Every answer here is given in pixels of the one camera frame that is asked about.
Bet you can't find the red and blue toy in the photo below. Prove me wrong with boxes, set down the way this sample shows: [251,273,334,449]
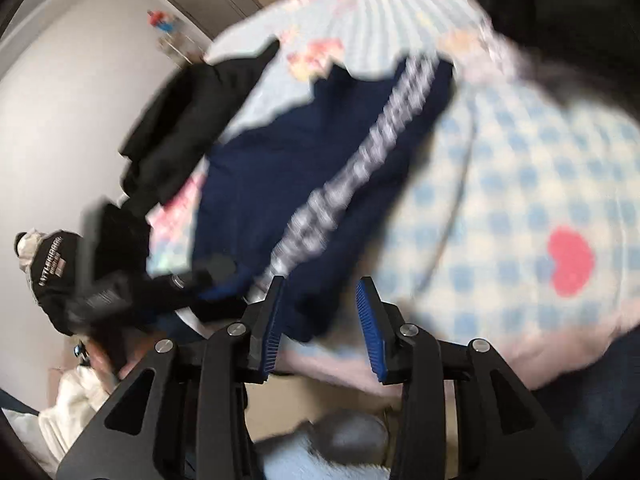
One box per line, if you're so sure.
[146,9,172,41]

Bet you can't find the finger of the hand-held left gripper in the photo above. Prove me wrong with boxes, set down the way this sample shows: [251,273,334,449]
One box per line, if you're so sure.
[145,255,237,317]

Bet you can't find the black jacket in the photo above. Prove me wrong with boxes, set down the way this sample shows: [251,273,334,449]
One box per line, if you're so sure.
[119,40,281,211]

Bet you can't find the black printed garment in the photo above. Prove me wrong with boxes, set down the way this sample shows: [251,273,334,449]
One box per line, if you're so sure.
[14,230,87,337]

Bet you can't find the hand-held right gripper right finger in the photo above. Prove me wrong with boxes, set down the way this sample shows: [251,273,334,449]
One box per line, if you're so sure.
[355,277,583,480]

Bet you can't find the blue checkered bed sheet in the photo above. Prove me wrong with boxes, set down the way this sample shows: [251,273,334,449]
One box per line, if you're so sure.
[145,0,640,396]

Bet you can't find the thin grey cable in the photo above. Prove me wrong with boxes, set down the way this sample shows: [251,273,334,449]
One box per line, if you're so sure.
[425,125,477,286]

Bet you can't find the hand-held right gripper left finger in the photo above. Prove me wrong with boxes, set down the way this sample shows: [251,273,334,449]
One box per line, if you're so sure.
[55,276,286,480]

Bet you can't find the white cloth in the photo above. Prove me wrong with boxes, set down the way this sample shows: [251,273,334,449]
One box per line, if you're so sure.
[0,365,112,476]

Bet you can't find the navy pants with white stripe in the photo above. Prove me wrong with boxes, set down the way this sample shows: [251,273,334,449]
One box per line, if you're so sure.
[192,55,456,343]

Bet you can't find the dark cloth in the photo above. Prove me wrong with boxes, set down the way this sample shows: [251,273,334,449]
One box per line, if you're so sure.
[440,0,640,126]

